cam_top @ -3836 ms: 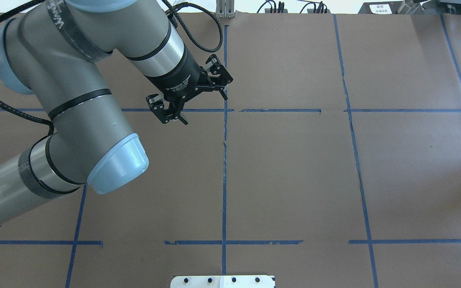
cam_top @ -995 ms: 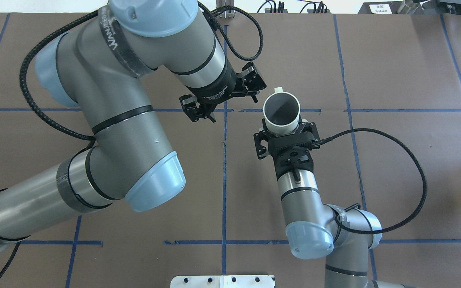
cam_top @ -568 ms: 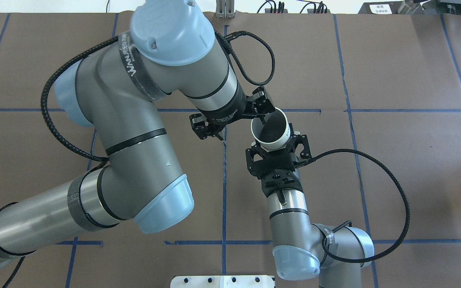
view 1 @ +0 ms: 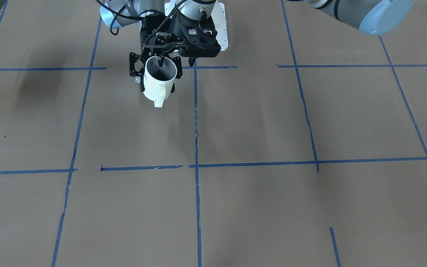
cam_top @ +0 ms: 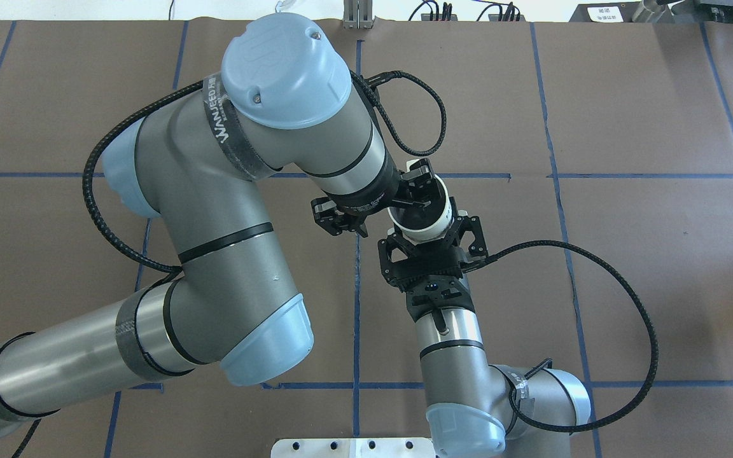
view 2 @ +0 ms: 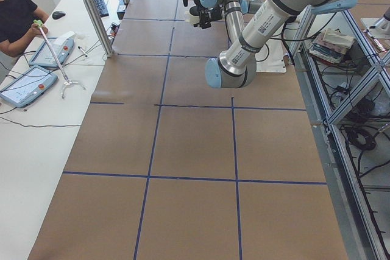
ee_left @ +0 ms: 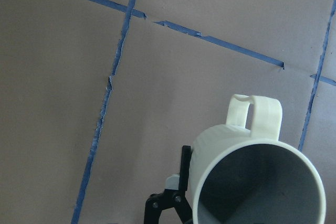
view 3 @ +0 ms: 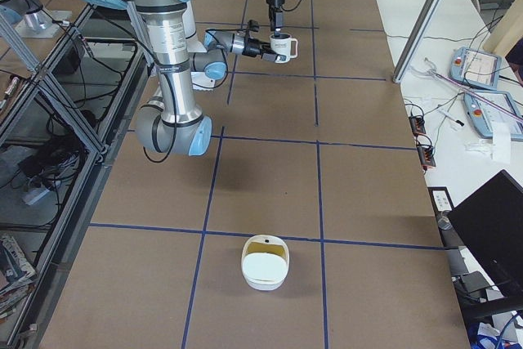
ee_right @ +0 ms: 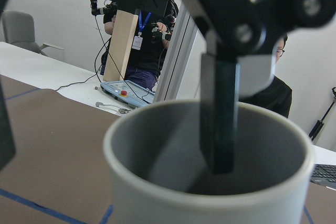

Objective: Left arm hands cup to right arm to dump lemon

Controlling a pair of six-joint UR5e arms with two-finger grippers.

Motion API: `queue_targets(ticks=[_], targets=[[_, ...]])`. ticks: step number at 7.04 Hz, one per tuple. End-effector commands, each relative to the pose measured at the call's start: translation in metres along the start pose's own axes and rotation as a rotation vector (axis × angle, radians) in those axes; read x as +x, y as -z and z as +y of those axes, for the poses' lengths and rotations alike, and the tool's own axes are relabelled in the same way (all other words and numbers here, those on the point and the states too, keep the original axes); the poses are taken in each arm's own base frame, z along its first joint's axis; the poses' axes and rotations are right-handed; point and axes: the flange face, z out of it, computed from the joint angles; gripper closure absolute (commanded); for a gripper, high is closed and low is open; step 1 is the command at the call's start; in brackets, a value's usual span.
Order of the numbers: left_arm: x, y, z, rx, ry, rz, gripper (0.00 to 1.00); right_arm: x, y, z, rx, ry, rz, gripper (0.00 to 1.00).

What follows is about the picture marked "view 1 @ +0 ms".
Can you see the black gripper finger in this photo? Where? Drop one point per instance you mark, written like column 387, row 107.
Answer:
column 179, row 72
column 161, row 58
column 138, row 74

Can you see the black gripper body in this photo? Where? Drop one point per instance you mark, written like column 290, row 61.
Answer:
column 150, row 34

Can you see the white ceramic mug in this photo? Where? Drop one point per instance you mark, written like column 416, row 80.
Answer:
column 158, row 81

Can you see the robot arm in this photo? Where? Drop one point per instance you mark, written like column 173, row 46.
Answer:
column 120, row 13
column 251, row 24

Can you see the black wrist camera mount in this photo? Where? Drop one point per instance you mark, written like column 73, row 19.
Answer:
column 198, row 35

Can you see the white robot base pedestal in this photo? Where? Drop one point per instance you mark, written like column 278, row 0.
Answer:
column 192, row 9

